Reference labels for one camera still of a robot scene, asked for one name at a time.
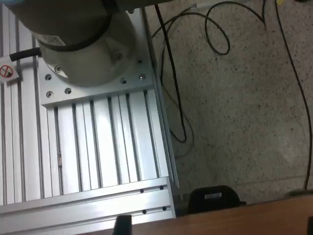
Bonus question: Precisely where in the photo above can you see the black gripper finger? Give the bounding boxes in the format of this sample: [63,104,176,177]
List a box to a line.
[113,215,134,235]

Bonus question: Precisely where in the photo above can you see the aluminium profile robot stand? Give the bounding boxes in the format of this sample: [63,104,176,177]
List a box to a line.
[0,4,180,235]

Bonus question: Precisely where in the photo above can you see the black box on floor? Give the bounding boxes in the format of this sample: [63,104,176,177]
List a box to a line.
[187,185,246,213]

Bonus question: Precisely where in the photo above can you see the aluminium robot mounting plate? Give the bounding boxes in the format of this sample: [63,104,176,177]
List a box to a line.
[39,7,157,109]

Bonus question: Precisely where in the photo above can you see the white warning label tag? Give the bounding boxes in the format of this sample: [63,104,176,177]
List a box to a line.
[0,57,20,83]

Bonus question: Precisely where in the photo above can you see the thick black floor cable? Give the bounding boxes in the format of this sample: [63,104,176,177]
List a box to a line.
[154,4,188,144]

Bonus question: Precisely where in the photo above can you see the robot base cable with connector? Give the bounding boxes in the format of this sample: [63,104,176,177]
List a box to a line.
[9,47,42,62]

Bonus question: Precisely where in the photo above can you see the long thin floor cable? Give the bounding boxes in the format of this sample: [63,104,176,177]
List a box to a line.
[274,0,313,191]

